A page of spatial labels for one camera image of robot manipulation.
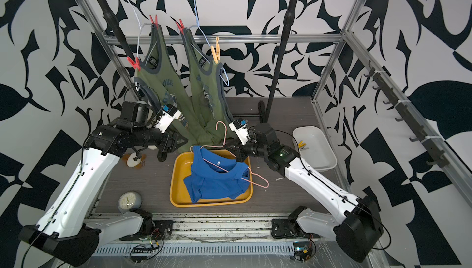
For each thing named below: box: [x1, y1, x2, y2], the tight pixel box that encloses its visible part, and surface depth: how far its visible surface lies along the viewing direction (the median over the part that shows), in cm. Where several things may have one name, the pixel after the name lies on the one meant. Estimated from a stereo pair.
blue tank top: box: [183, 145, 251, 204], surface depth 83 cm
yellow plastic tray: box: [169, 149, 254, 208], surface depth 84 cm
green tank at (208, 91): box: [183, 28, 235, 141], surface depth 76 cm
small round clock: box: [117, 190, 142, 213], surface depth 79 cm
